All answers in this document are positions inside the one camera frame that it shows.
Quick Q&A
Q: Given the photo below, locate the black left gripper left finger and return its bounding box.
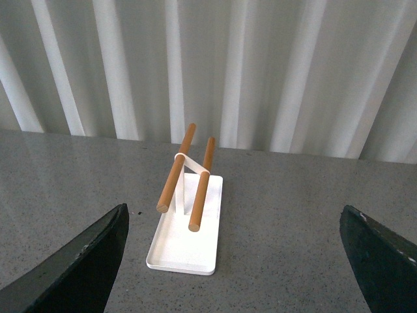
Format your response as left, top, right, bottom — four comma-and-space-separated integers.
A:
1, 203, 129, 312

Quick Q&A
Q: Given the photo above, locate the white towel rack stand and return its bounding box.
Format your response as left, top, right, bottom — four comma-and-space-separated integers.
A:
146, 123, 223, 276

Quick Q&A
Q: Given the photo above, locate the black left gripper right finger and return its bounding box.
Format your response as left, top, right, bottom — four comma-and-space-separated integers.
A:
339, 205, 416, 312

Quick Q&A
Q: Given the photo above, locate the white pleated curtain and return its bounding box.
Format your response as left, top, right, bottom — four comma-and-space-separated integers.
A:
1, 1, 416, 164

